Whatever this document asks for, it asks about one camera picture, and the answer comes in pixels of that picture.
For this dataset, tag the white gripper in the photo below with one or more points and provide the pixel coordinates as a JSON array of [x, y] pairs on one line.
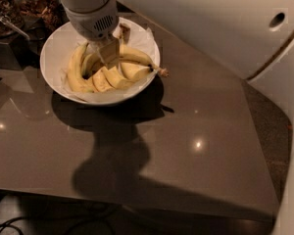
[[94, 23]]

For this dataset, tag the large top yellow banana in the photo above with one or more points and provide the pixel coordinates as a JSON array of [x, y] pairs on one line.
[[132, 55]]

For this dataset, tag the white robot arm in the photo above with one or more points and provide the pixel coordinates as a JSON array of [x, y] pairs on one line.
[[252, 38]]

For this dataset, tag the white bowl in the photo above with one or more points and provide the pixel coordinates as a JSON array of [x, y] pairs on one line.
[[59, 47]]

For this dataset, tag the right short yellow banana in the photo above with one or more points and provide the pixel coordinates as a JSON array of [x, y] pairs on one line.
[[134, 72]]

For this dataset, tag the lower middle yellow banana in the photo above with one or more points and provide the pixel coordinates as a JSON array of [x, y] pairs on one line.
[[116, 79]]

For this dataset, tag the leftmost yellow banana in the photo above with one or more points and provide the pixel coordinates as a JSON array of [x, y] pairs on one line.
[[75, 80]]

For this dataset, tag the dark metal tray stand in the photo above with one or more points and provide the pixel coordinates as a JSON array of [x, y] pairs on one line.
[[16, 52]]

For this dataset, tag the container of dried snacks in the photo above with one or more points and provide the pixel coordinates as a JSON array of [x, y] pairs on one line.
[[50, 11]]

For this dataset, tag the glass jar with granola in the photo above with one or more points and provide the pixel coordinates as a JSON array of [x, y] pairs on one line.
[[1, 10]]

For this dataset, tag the metal scoop handle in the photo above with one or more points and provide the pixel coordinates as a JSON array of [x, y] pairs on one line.
[[7, 22]]

